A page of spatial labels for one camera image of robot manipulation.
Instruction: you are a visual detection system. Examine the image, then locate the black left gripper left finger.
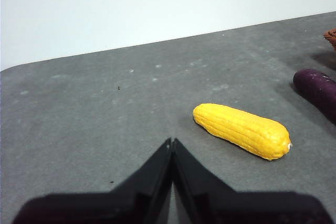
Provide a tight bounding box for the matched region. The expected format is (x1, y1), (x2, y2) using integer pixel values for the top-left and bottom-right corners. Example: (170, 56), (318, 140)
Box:
(12, 137), (173, 224)

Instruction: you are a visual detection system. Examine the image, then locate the yellow corn cob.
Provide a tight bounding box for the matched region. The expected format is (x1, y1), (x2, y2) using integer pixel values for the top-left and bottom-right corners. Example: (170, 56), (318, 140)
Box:
(193, 103), (292, 161)

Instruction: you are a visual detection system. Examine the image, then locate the purple eggplant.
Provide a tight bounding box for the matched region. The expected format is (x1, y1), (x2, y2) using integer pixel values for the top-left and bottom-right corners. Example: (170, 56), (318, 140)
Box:
(292, 68), (336, 126)

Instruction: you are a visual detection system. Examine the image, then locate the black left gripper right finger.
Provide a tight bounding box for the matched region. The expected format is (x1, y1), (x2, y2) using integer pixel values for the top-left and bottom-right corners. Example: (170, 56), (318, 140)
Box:
(172, 137), (333, 224)

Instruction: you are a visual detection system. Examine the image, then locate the brown wicker basket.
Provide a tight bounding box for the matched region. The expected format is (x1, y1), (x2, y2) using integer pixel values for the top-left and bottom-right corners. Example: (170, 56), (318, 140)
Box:
(323, 27), (336, 51)

